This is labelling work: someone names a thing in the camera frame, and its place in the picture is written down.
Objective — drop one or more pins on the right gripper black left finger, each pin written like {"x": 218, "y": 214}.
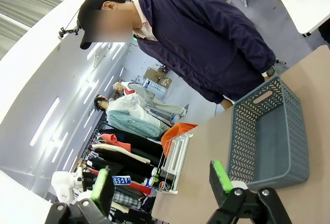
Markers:
{"x": 101, "y": 188}

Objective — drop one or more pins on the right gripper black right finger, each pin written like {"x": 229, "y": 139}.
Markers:
{"x": 220, "y": 177}

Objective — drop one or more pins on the blue soda can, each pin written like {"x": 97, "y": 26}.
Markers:
{"x": 149, "y": 182}

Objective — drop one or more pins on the black lime Pepsi can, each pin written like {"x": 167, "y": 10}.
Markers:
{"x": 155, "y": 171}
{"x": 163, "y": 185}

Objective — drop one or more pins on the gray lattice basket white label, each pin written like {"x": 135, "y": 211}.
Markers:
{"x": 270, "y": 141}

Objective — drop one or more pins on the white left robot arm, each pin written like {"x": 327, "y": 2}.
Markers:
{"x": 64, "y": 182}

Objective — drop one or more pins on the person's right hand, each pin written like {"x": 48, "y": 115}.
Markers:
{"x": 227, "y": 103}

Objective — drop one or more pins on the person's left hand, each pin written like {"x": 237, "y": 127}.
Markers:
{"x": 267, "y": 78}

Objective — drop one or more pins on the blue Pocari Sweat label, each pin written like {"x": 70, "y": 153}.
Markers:
{"x": 121, "y": 180}

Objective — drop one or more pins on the plaid hanging garment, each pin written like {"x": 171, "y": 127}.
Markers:
{"x": 123, "y": 199}

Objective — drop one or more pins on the cream hanging garment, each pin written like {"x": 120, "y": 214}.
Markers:
{"x": 121, "y": 151}

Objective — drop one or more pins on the red hanging garment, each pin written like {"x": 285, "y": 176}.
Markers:
{"x": 116, "y": 140}

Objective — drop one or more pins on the rack of dark garments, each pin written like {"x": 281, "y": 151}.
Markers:
{"x": 139, "y": 144}

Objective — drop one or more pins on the orange cloth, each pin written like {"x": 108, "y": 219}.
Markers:
{"x": 178, "y": 131}

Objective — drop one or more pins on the mannequin with teal towel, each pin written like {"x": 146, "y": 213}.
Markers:
{"x": 129, "y": 115}

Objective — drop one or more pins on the mannequin in gray clothes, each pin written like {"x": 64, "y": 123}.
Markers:
{"x": 154, "y": 100}

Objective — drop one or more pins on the stacked cardboard boxes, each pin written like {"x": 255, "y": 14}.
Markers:
{"x": 157, "y": 75}

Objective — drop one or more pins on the person in navy jacket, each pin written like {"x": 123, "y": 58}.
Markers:
{"x": 201, "y": 40}

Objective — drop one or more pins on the black baseball cap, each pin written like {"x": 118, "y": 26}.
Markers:
{"x": 95, "y": 3}

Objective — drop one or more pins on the white side table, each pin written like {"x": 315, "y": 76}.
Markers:
{"x": 296, "y": 7}

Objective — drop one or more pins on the small black head camera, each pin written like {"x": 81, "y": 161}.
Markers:
{"x": 69, "y": 30}

